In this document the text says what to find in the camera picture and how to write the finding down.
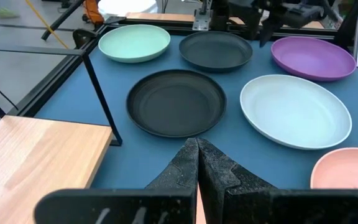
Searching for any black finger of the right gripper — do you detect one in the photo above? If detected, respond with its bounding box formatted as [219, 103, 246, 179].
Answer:
[259, 18, 284, 49]

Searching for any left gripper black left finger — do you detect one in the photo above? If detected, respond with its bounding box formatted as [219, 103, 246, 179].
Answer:
[33, 138, 200, 224]

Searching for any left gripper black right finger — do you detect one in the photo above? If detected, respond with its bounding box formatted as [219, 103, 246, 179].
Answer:
[197, 138, 358, 224]

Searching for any purple round plate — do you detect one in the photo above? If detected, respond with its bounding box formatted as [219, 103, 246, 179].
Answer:
[270, 36, 357, 82]

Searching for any black round plate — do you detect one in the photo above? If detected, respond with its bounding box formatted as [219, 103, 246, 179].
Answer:
[126, 68, 228, 138]
[178, 30, 254, 74]

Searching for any white round plate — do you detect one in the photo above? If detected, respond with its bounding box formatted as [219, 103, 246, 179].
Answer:
[239, 74, 353, 151]

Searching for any pink round plate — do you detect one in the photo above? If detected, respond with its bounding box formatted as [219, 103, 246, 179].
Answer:
[310, 147, 358, 190]

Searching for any mint green round plate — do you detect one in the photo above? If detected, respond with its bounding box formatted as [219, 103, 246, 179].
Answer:
[98, 24, 172, 64]

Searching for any wooden shelf board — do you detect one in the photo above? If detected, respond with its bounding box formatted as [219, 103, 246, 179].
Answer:
[0, 114, 114, 224]

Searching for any wooden table side board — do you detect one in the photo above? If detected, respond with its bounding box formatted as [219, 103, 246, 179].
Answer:
[125, 11, 326, 30]

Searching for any white bin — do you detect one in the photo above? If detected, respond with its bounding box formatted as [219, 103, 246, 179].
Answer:
[97, 0, 158, 17]

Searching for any silver metal bracket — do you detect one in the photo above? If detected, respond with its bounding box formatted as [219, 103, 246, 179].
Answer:
[193, 9, 213, 31]

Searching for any black metal shelf frame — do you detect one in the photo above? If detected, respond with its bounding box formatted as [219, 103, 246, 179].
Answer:
[0, 46, 124, 147]

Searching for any yellow hanging cable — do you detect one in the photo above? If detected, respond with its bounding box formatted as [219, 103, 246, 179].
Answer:
[25, 0, 70, 49]

